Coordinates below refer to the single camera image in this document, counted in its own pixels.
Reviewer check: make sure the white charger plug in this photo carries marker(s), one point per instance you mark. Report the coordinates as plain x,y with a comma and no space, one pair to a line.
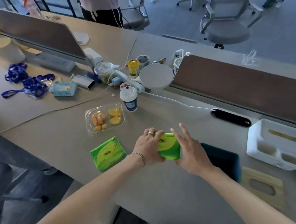
178,55

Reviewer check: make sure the yellow lidded small bottle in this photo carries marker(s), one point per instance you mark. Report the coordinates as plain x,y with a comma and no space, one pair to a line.
133,67

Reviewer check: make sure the white hexagonal device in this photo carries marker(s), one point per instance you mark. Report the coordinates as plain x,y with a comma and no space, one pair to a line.
81,38

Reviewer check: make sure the wooden tissue box lid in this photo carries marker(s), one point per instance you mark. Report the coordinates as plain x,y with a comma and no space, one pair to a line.
263,186

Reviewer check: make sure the person's left forearm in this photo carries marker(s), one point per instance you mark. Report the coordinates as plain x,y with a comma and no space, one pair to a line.
88,203

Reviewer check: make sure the light blue wet wipes pack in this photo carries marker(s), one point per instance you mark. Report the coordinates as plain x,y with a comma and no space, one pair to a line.
63,88

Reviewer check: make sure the black oblong desk grommet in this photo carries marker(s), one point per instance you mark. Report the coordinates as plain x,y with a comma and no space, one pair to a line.
230,118

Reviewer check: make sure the white paper cup with lid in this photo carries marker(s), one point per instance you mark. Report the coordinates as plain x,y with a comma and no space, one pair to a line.
129,99

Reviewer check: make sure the white power strip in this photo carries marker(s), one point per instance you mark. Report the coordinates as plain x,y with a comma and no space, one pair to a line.
129,81

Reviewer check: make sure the person's right hand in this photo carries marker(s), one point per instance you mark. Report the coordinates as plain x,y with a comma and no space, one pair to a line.
194,155

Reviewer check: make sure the person's left hand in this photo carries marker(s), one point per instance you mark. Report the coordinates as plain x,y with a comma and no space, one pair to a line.
146,148

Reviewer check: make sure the clear plastic fruit container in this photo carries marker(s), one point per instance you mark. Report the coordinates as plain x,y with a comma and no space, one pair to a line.
105,118

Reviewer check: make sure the clear plastic cup with lid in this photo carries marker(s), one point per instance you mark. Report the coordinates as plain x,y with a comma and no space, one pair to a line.
104,71

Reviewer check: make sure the green tissue packet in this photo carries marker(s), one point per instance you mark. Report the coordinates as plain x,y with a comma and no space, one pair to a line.
108,155
168,145

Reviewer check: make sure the silver power bank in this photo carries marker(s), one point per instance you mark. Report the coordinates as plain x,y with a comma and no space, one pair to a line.
83,81

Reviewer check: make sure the dark teal box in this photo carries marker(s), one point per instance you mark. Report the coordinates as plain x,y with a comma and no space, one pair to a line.
223,161

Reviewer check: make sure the person's left thumb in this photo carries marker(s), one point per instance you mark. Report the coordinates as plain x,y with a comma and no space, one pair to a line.
161,159

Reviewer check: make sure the bunch of keys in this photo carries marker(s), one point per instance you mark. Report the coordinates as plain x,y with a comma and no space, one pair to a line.
162,61

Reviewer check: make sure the white tissue box organizer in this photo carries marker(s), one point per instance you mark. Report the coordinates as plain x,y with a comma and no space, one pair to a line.
276,144

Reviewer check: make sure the person's right forearm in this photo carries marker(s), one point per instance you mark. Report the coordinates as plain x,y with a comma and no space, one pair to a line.
240,197

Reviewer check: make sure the brown desk divider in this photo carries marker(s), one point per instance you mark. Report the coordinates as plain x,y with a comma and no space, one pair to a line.
237,89

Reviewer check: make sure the person's right fingers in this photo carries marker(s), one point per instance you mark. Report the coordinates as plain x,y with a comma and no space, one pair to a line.
183,134

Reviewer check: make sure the white round container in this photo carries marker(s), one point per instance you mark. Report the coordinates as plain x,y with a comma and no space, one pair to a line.
7,51

